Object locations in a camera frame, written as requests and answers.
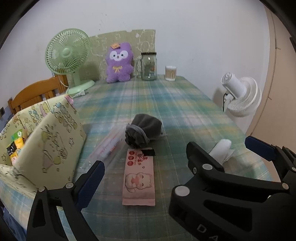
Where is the white cloth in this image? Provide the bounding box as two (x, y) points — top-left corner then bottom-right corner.
(209, 139), (234, 165)

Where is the green tissue pack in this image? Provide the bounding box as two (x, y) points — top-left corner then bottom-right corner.
(11, 129), (25, 141)

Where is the yellow black packet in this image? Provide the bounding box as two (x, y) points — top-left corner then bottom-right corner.
(6, 138), (25, 165)

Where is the yellow cartoon fabric storage box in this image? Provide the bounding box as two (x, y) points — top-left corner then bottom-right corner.
(1, 94), (86, 198)

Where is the plaid tablecloth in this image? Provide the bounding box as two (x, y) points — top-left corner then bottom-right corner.
(74, 77), (271, 240)

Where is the clear plastic zip bag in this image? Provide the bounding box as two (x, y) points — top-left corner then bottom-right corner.
(80, 126), (125, 172)

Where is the grey knitted pouch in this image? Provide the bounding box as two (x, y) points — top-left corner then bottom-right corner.
(125, 113), (162, 149)

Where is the wooden chair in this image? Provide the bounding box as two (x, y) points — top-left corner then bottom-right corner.
(8, 75), (68, 114)

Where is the cotton swab container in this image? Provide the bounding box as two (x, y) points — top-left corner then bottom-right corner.
(165, 66), (177, 81)

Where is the glass mason jar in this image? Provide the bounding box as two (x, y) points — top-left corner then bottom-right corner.
(135, 52), (157, 81)

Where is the purple plush bear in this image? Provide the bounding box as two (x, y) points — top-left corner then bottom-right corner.
(105, 42), (133, 83)

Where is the green desk fan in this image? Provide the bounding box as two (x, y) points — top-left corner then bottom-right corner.
(45, 28), (95, 97)

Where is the patterned beige cardboard panel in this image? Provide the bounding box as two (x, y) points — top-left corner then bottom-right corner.
(79, 29), (156, 81)

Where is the white fan plug cable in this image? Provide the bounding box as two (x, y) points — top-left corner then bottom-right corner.
(59, 75), (89, 99)

